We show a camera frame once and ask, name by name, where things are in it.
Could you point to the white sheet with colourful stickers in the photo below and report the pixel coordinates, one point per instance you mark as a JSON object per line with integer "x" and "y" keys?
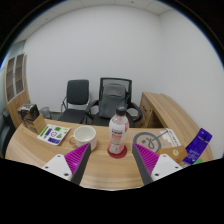
{"x": 53, "y": 135}

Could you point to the grey backpack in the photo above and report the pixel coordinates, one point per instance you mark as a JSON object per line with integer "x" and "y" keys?
{"x": 112, "y": 100}

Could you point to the black visitor chair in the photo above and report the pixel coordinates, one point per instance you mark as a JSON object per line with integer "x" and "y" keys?
{"x": 77, "y": 93}

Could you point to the clear black-capped drink bottle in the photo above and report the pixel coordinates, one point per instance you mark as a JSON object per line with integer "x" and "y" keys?
{"x": 118, "y": 133}

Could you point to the brown card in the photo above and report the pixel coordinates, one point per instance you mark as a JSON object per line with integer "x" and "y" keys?
{"x": 173, "y": 154}

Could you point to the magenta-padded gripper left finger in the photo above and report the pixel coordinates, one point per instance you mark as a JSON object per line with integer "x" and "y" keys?
{"x": 75, "y": 161}

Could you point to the black box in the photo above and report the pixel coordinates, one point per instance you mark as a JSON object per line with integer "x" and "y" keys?
{"x": 28, "y": 111}

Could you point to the flat round red coaster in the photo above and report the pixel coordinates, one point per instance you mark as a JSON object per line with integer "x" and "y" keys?
{"x": 116, "y": 155}

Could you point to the wooden side cabinet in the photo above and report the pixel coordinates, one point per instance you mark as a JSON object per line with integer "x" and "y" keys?
{"x": 166, "y": 110}

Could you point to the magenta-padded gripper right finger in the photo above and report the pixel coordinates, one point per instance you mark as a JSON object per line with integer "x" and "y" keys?
{"x": 150, "y": 161}

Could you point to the purple packet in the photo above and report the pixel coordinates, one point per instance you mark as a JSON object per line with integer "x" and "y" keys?
{"x": 198, "y": 145}

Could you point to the wooden shelf unit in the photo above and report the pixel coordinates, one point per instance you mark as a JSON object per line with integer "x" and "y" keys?
{"x": 15, "y": 86}

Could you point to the black mesh office chair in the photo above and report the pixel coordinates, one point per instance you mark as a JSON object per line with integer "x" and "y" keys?
{"x": 131, "y": 110}

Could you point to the grey waste bin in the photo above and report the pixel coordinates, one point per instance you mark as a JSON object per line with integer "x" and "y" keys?
{"x": 45, "y": 113}

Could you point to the white ceramic mug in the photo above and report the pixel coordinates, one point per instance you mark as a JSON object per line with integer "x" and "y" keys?
{"x": 85, "y": 136}

